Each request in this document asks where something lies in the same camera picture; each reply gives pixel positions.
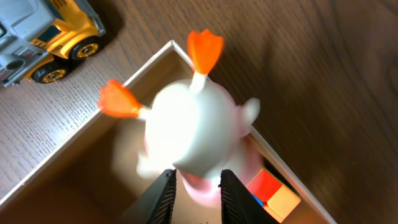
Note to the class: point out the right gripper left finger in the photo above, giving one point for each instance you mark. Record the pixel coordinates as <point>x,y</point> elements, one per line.
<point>155,205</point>

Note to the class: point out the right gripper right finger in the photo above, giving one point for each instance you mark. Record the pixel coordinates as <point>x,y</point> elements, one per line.
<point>238,205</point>

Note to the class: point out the colourful puzzle cube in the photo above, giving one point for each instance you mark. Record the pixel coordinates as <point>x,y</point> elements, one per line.
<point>274,197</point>

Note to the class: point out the white toy duck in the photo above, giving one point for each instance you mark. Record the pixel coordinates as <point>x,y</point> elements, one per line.
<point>193,125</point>

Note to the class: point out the grey yellow toy truck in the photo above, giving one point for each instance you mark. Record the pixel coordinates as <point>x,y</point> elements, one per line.
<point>41,38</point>

